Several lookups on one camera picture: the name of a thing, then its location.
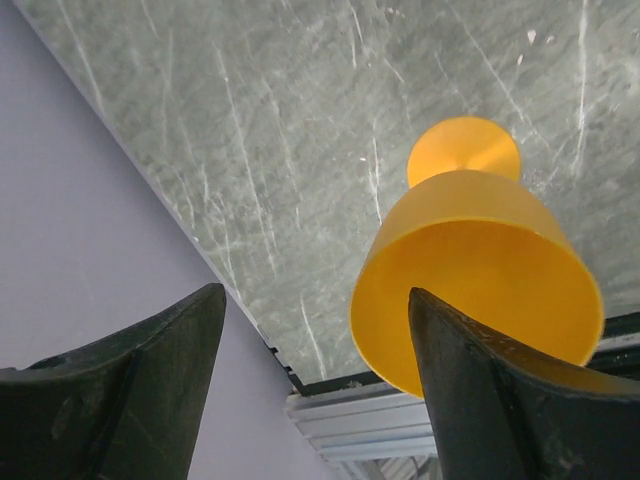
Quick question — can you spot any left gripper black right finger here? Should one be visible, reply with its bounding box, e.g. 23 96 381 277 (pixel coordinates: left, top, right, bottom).
408 288 639 479

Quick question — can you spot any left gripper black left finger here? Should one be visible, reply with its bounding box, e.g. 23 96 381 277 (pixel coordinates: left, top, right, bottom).
1 284 226 479

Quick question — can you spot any orange plastic wine glass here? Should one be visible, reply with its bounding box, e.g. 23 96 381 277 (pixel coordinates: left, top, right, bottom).
349 116 605 397

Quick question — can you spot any aluminium front mounting rail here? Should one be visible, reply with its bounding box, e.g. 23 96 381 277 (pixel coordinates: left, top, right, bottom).
284 312 640 480

